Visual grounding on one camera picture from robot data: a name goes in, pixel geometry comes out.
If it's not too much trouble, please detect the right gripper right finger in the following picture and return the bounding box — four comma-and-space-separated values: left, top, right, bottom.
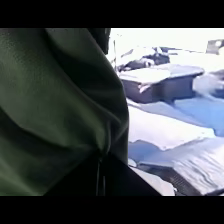
100, 153, 162, 197

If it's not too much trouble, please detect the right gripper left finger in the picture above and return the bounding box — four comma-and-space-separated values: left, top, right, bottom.
44, 155, 101, 197

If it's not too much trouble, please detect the olive green T-shirt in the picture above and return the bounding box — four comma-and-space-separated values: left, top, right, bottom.
0, 28, 130, 197

